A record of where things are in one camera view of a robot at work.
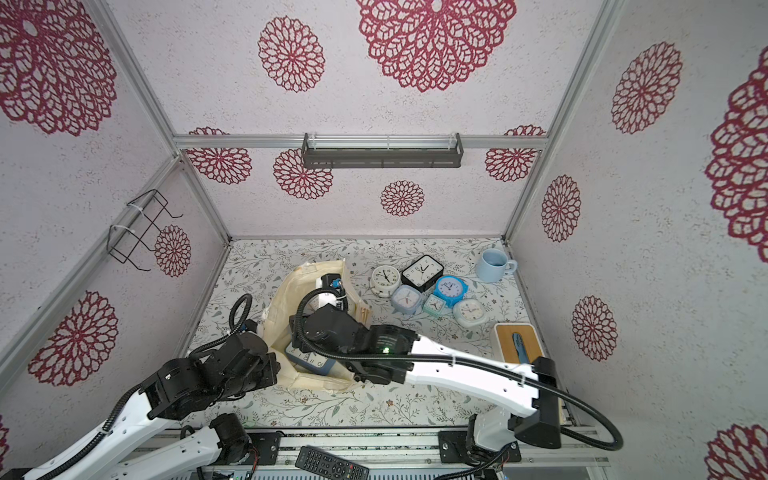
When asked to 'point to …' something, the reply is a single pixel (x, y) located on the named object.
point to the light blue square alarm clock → (406, 299)
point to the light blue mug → (495, 259)
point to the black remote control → (318, 464)
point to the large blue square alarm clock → (309, 360)
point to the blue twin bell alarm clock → (451, 289)
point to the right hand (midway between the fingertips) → (298, 318)
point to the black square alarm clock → (422, 273)
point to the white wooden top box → (515, 343)
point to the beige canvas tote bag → (281, 302)
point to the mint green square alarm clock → (433, 305)
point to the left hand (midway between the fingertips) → (281, 370)
